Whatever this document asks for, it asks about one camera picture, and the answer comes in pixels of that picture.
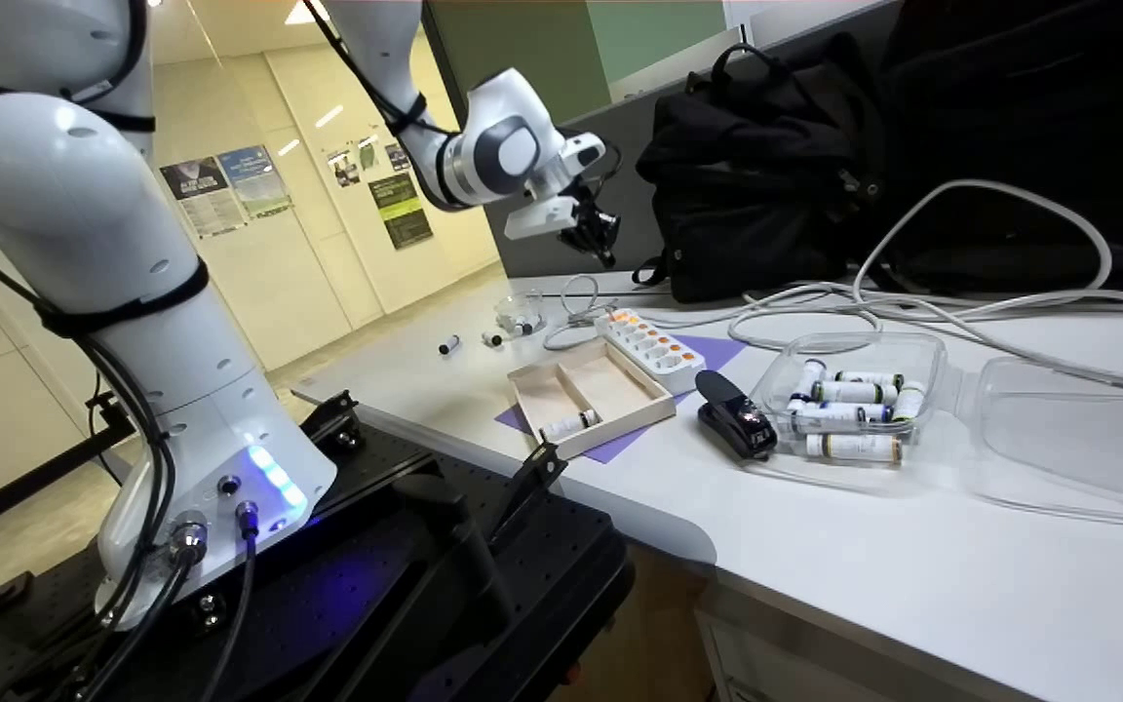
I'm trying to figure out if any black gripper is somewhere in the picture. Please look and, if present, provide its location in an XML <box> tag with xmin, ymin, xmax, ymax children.
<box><xmin>552</xmin><ymin>181</ymin><xmax>622</xmax><ymax>269</ymax></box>

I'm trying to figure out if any white switched power strip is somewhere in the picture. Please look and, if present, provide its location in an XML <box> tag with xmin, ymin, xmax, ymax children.
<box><xmin>601</xmin><ymin>307</ymin><xmax>709</xmax><ymax>390</ymax></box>

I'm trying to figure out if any wooden divided tray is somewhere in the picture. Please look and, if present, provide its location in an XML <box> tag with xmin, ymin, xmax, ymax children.
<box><xmin>502</xmin><ymin>338</ymin><xmax>682</xmax><ymax>465</ymax></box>

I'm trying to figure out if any small silver item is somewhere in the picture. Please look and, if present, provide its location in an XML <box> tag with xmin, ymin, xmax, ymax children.
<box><xmin>544</xmin><ymin>402</ymin><xmax>605</xmax><ymax>439</ymax></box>

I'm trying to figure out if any black backpack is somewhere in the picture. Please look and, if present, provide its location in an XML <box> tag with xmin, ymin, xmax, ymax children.
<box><xmin>627</xmin><ymin>35</ymin><xmax>900</xmax><ymax>307</ymax></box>

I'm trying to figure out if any green board panel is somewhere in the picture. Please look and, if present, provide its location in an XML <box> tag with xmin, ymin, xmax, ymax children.
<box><xmin>422</xmin><ymin>0</ymin><xmax>730</xmax><ymax>160</ymax></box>

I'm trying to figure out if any black stapler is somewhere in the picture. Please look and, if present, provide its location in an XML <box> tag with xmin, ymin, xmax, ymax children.
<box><xmin>695</xmin><ymin>368</ymin><xmax>778</xmax><ymax>465</ymax></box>

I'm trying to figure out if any black table clamp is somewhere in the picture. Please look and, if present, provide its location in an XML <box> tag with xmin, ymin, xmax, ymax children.
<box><xmin>502</xmin><ymin>437</ymin><xmax>574</xmax><ymax>515</ymax></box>

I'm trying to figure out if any white marker tube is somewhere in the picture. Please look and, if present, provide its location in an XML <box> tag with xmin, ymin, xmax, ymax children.
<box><xmin>889</xmin><ymin>379</ymin><xmax>931</xmax><ymax>431</ymax></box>
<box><xmin>783</xmin><ymin>398</ymin><xmax>892</xmax><ymax>437</ymax></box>
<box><xmin>800</xmin><ymin>431</ymin><xmax>908</xmax><ymax>467</ymax></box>
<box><xmin>792</xmin><ymin>357</ymin><xmax>835</xmax><ymax>402</ymax></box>
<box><xmin>835</xmin><ymin>368</ymin><xmax>908</xmax><ymax>392</ymax></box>
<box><xmin>813</xmin><ymin>373</ymin><xmax>889</xmax><ymax>411</ymax></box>

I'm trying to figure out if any clear plastic container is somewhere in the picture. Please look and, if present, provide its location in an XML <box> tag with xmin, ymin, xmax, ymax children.
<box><xmin>747</xmin><ymin>326</ymin><xmax>952</xmax><ymax>493</ymax></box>

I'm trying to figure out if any black robot cart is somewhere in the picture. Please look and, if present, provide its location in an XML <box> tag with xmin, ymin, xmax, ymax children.
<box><xmin>0</xmin><ymin>387</ymin><xmax>640</xmax><ymax>702</ymax></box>

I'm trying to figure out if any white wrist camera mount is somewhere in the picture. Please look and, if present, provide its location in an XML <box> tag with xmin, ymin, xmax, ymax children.
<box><xmin>497</xmin><ymin>190</ymin><xmax>569</xmax><ymax>247</ymax></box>

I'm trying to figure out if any thin white looped cord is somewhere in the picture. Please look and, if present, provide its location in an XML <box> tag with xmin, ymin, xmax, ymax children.
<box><xmin>543</xmin><ymin>273</ymin><xmax>612</xmax><ymax>356</ymax></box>

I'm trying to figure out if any green black wall poster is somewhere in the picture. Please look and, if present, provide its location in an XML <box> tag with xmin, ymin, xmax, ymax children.
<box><xmin>367</xmin><ymin>166</ymin><xmax>436</xmax><ymax>253</ymax></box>

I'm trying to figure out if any coiled white cable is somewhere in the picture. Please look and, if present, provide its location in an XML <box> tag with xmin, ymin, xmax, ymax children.
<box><xmin>726</xmin><ymin>286</ymin><xmax>889</xmax><ymax>357</ymax></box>

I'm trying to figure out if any blue wall poster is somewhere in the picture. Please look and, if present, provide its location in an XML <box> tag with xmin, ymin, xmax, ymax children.
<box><xmin>217</xmin><ymin>140</ymin><xmax>297</xmax><ymax>221</ymax></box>

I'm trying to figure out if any thick white cable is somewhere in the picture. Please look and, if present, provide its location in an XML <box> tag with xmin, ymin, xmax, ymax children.
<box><xmin>851</xmin><ymin>177</ymin><xmax>1123</xmax><ymax>326</ymax></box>

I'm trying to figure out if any dark headed wall poster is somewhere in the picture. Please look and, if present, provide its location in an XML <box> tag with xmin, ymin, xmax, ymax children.
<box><xmin>154</xmin><ymin>152</ymin><xmax>248</xmax><ymax>240</ymax></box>

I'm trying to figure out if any black base plug cable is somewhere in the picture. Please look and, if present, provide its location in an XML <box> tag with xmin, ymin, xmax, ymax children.
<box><xmin>204</xmin><ymin>500</ymin><xmax>265</xmax><ymax>702</ymax></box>

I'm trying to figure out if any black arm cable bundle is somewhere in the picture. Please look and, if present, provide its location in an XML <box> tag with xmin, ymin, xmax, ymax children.
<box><xmin>0</xmin><ymin>166</ymin><xmax>213</xmax><ymax>702</ymax></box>

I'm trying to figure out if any thin white cable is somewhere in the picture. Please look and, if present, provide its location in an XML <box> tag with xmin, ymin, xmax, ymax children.
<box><xmin>868</xmin><ymin>287</ymin><xmax>1123</xmax><ymax>398</ymax></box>

